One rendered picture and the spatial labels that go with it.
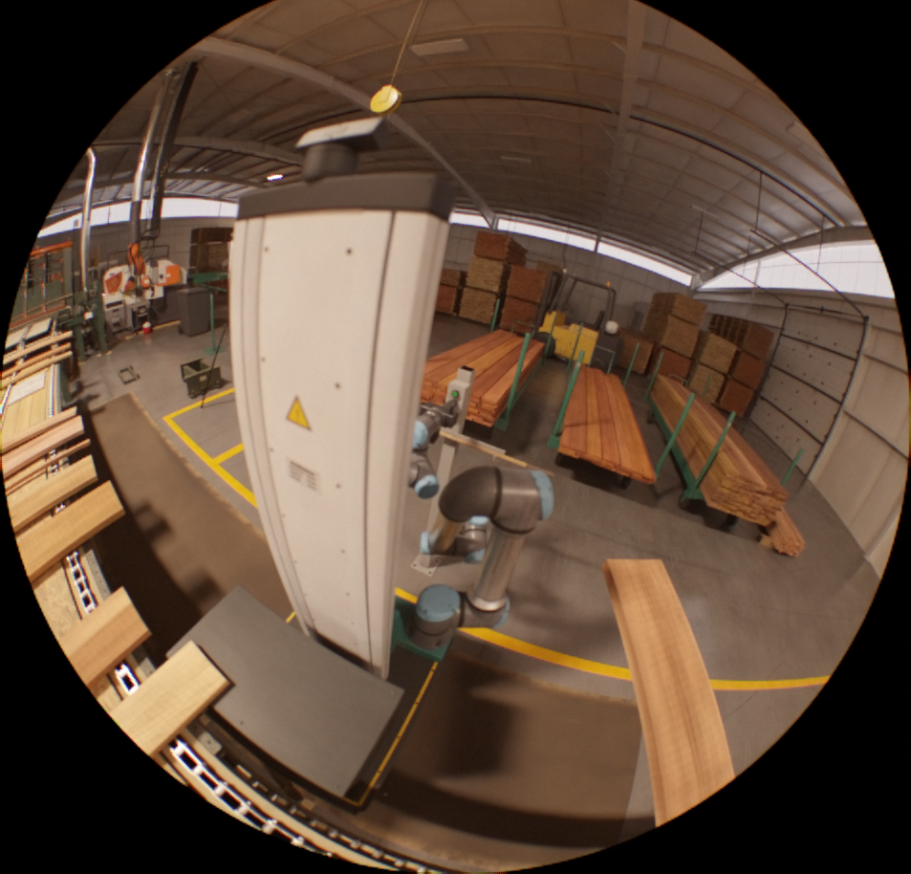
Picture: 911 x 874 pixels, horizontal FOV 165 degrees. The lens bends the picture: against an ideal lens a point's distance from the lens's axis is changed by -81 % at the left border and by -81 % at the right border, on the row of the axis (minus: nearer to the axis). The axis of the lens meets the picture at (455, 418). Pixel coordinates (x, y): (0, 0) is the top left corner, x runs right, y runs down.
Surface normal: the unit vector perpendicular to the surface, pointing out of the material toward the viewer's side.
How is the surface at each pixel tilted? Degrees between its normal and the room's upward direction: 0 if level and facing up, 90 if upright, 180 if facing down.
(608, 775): 0
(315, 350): 90
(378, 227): 90
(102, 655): 0
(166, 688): 0
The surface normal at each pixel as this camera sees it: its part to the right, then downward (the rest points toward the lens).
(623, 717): 0.18, -0.87
